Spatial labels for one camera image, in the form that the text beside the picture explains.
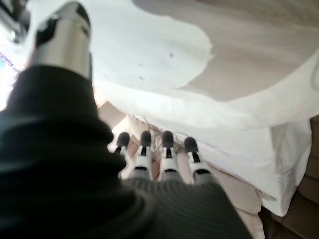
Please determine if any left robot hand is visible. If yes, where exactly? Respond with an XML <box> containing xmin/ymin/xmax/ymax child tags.
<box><xmin>0</xmin><ymin>0</ymin><xmax>252</xmax><ymax>239</ymax></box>

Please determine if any white duvet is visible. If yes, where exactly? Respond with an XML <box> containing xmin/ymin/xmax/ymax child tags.
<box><xmin>24</xmin><ymin>0</ymin><xmax>319</xmax><ymax>140</ymax></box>

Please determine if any large beige pillow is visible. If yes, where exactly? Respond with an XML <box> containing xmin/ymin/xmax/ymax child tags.
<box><xmin>127</xmin><ymin>116</ymin><xmax>265</xmax><ymax>239</ymax></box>

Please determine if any white mattress sheet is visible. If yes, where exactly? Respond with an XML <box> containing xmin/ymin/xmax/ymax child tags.
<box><xmin>196</xmin><ymin>119</ymin><xmax>314</xmax><ymax>218</ymax></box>

